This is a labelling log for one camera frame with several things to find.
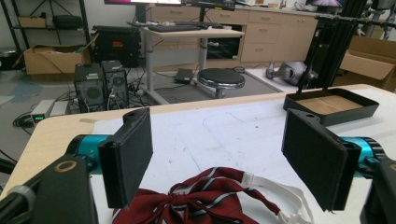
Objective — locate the black computer tower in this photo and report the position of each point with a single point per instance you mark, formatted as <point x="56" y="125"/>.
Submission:
<point x="115" y="84"/>
<point x="90" y="90"/>

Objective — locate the large open cardboard box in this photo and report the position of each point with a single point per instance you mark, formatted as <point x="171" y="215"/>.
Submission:
<point x="367" y="67"/>

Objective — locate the black metal shelf rack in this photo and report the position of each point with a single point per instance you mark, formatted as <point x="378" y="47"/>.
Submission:
<point x="83" y="18"/>

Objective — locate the black equipment case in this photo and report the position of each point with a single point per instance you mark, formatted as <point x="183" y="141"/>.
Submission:
<point x="116" y="46"/>

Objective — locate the grey plastic device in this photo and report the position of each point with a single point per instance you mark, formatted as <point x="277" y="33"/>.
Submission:
<point x="291" y="71"/>

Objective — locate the light wooden desk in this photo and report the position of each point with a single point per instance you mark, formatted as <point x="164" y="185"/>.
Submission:
<point x="193" y="33"/>

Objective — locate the black keyboard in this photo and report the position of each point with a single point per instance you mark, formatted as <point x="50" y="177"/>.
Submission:
<point x="174" y="28"/>
<point x="199" y="23"/>

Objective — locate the flat black box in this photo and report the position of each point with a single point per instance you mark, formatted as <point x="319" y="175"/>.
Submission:
<point x="183" y="76"/>

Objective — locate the black monitor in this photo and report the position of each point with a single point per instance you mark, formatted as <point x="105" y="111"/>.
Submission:
<point x="142" y="12"/>
<point x="211" y="4"/>

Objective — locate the black tray with wooden bottom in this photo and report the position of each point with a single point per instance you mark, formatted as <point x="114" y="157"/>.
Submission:
<point x="342" y="117"/>

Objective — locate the dark red striped bow tie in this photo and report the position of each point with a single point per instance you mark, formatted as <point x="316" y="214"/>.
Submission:
<point x="199" y="200"/>

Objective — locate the black round stool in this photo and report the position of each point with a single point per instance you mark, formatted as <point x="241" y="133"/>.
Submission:
<point x="221" y="76"/>

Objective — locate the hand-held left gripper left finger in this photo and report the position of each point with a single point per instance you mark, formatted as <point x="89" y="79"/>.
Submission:
<point x="127" y="161"/>

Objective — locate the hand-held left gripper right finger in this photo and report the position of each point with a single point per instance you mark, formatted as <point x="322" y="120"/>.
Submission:
<point x="314" y="155"/>

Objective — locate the black bag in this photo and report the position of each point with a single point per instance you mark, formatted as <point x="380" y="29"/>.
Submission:
<point x="67" y="21"/>

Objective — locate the light wooden cabinet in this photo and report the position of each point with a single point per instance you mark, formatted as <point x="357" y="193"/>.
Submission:
<point x="280" y="34"/>

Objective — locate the black metal stand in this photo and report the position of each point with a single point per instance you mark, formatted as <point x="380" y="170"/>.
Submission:
<point x="330" y="43"/>

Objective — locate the small cardboard box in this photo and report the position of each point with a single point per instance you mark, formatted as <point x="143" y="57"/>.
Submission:
<point x="31" y="22"/>

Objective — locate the grey power supply unit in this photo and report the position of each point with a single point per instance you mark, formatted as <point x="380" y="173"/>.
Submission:
<point x="46" y="109"/>

